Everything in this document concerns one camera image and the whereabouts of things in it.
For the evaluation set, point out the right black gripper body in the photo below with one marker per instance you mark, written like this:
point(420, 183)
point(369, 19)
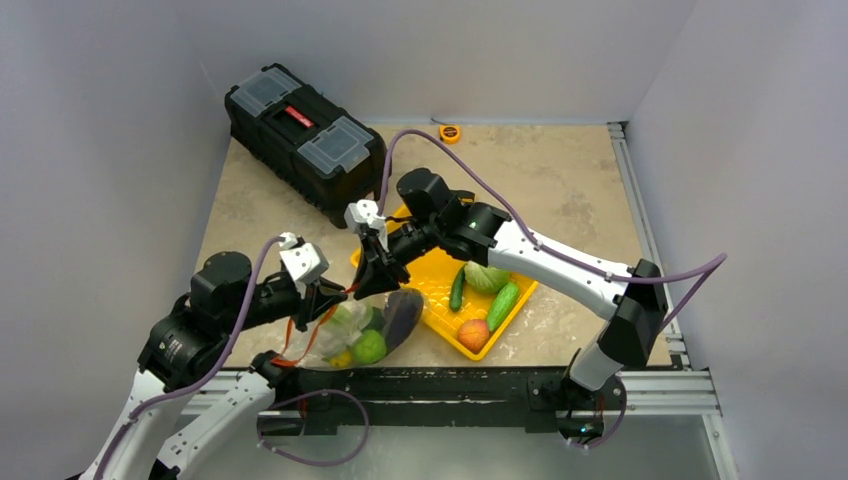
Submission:
point(384, 257)

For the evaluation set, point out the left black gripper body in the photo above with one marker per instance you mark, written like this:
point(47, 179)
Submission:
point(275, 298)

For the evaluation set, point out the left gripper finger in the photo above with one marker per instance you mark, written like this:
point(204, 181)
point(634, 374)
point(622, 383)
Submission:
point(326, 292)
point(311, 309)

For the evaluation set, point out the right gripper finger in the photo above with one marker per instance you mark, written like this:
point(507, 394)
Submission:
point(373, 278)
point(374, 254)

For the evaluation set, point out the white cauliflower toy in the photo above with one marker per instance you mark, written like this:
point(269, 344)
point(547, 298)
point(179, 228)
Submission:
point(343, 327)

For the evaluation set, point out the purple eggplant toy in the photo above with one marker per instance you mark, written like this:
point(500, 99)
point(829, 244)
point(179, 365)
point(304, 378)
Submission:
point(402, 312)

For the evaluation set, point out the clear zip top bag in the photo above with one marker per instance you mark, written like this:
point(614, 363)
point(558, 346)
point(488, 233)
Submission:
point(299, 348)

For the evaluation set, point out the yellow corn toy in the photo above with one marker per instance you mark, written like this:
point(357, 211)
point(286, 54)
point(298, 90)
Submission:
point(342, 360)

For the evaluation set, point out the green wrinkled guava toy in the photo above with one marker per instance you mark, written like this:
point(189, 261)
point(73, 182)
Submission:
point(369, 348)

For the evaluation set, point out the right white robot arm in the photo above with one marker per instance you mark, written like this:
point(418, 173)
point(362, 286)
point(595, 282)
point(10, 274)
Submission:
point(628, 298)

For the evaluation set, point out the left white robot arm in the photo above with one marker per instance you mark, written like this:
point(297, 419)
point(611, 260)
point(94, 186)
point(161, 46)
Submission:
point(186, 349)

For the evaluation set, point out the dark green chili pepper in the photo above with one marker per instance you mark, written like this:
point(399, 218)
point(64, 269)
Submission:
point(456, 296)

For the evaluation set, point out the green cabbage toy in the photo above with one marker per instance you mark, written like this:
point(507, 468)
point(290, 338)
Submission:
point(485, 279)

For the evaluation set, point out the orange tape measure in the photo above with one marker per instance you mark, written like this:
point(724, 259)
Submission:
point(448, 133)

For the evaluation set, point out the yellow plastic tray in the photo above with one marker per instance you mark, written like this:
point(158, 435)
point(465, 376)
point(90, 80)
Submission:
point(434, 274)

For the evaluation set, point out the green cucumber toy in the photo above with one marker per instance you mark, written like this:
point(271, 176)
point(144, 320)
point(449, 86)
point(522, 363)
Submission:
point(502, 305)

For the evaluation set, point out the orange peach toy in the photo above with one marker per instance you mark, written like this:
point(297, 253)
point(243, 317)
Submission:
point(473, 334)

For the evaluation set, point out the black plastic toolbox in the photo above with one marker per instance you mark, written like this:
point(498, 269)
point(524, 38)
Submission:
point(314, 145)

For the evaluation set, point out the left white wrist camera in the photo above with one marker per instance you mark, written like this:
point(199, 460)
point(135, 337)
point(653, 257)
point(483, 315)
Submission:
point(303, 261)

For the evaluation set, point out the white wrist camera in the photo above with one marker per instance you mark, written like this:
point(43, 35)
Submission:
point(363, 219)
point(303, 261)

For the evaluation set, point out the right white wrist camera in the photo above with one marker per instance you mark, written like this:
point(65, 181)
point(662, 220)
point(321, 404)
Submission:
point(363, 219)

